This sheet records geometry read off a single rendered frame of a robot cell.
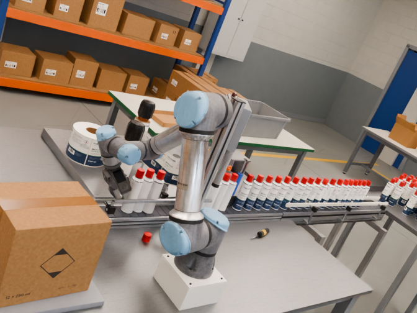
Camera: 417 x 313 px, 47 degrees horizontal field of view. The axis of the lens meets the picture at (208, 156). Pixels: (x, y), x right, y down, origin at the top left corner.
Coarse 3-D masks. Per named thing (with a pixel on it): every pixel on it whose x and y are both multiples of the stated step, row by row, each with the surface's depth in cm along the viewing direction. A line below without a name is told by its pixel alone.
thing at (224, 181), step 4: (224, 176) 230; (228, 176) 229; (224, 180) 230; (228, 180) 230; (224, 184) 230; (228, 184) 231; (220, 188) 230; (224, 188) 230; (220, 192) 231; (224, 192) 231; (220, 196) 232; (216, 200) 233; (220, 200) 233; (216, 204) 233; (212, 208) 234; (216, 208) 234
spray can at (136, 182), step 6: (138, 168) 197; (138, 174) 196; (132, 180) 197; (138, 180) 196; (132, 186) 197; (138, 186) 197; (132, 192) 198; (138, 192) 199; (126, 198) 200; (132, 198) 199; (126, 204) 200; (132, 204) 200; (120, 210) 202; (126, 210) 201; (132, 210) 203
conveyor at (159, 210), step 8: (104, 208) 199; (120, 208) 204; (160, 208) 218; (168, 208) 221; (112, 216) 196; (120, 216) 198; (128, 216) 201; (136, 216) 203; (144, 216) 206; (152, 216) 209
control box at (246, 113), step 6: (228, 96) 200; (246, 102) 202; (246, 108) 192; (246, 114) 191; (240, 120) 192; (246, 120) 192; (240, 126) 193; (216, 132) 195; (234, 132) 194; (240, 132) 194; (234, 138) 195; (228, 144) 195; (234, 144) 195; (228, 150) 197; (234, 150) 196
